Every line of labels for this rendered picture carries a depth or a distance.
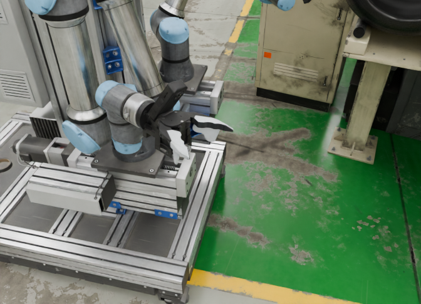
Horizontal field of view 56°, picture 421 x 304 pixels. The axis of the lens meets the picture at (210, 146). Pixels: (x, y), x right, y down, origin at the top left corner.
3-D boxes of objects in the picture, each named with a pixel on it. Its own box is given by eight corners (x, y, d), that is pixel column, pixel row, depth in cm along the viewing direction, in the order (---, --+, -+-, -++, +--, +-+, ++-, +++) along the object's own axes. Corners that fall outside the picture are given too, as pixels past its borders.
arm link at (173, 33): (165, 62, 159) (163, 31, 150) (156, 48, 168) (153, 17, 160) (193, 57, 162) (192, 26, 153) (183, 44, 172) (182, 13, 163)
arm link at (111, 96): (119, 100, 106) (114, 72, 101) (148, 115, 101) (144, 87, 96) (96, 113, 102) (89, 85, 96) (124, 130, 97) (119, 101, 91)
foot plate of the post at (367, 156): (334, 128, 259) (336, 123, 257) (377, 138, 251) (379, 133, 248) (327, 152, 240) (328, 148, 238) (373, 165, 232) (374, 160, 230)
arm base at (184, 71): (154, 81, 167) (152, 60, 160) (165, 64, 178) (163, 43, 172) (188, 85, 164) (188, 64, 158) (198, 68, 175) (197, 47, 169)
